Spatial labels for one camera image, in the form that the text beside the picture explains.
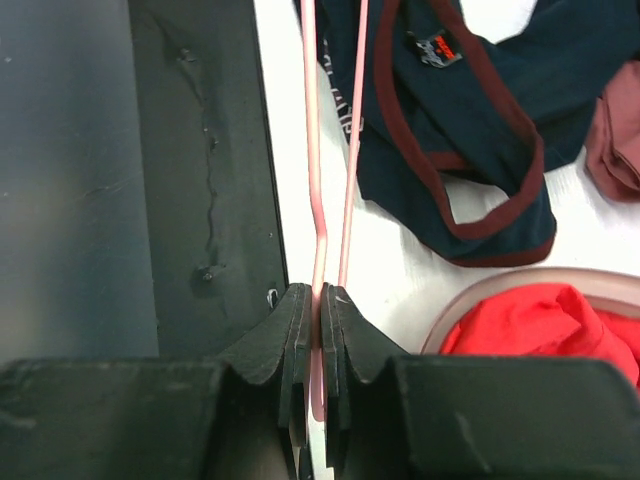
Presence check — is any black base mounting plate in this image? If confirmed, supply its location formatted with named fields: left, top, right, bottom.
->
left=129, top=1, right=288, bottom=357

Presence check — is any pink wire hanger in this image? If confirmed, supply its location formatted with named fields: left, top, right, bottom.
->
left=300, top=1, right=369, bottom=422

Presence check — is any navy maroon-trimmed tank top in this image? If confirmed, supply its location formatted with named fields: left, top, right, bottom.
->
left=294, top=0, right=640, bottom=269

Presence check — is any red garment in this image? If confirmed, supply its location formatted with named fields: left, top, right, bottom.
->
left=439, top=283, right=639, bottom=387

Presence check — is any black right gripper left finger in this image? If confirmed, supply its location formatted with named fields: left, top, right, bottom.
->
left=217, top=283, right=312, bottom=447

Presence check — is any translucent pink laundry basket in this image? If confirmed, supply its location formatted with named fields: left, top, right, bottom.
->
left=419, top=266, right=640, bottom=356

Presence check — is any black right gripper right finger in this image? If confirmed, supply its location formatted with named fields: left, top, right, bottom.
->
left=320, top=284, right=405, bottom=468

